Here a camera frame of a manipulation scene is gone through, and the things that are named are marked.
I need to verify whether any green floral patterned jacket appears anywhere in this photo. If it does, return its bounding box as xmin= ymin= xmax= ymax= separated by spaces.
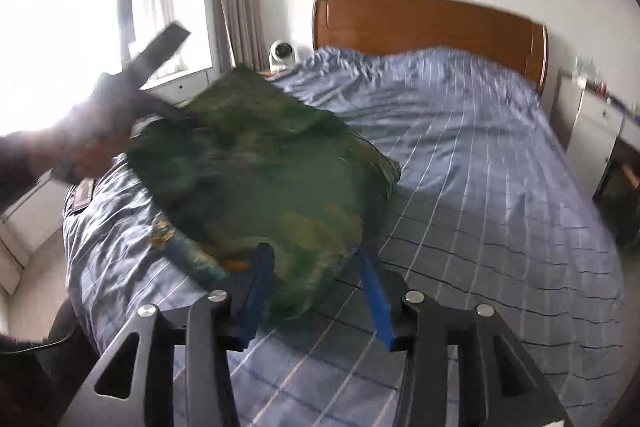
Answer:
xmin=127 ymin=66 xmax=400 ymax=318

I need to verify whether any person's left hand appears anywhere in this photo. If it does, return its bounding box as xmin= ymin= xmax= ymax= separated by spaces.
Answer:
xmin=27 ymin=102 xmax=134 ymax=179

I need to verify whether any smartphone with lit screen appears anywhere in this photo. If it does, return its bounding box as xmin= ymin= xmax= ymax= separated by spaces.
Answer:
xmin=72 ymin=178 xmax=96 ymax=212

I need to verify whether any blue striped bed cover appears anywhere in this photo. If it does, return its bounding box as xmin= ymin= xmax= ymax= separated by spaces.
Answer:
xmin=62 ymin=44 xmax=626 ymax=427

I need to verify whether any small white desk fan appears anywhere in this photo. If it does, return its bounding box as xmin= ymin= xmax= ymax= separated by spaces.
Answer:
xmin=269 ymin=40 xmax=297 ymax=74

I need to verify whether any white desk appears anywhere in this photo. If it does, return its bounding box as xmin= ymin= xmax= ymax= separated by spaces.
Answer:
xmin=593 ymin=115 xmax=639 ymax=249

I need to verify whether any brown wooden headboard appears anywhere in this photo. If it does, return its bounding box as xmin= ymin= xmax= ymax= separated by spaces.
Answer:
xmin=312 ymin=0 xmax=549 ymax=93

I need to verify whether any white bedside cabinet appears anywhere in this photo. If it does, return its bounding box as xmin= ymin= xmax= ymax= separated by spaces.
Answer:
xmin=550 ymin=69 xmax=624 ymax=198

